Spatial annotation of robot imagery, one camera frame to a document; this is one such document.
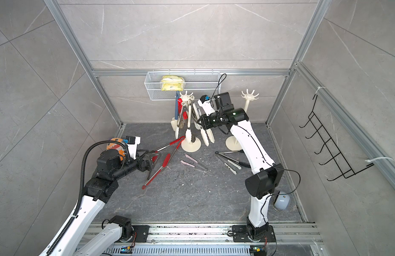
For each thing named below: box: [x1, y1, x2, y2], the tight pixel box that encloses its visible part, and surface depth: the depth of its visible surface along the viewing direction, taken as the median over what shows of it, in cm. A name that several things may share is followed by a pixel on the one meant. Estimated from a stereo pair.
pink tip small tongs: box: [179, 153, 209, 172], surface depth 99 cm
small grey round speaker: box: [273, 190, 291, 211], surface depth 76 cm
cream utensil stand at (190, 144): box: [179, 91, 202, 152], surface depth 83 cm
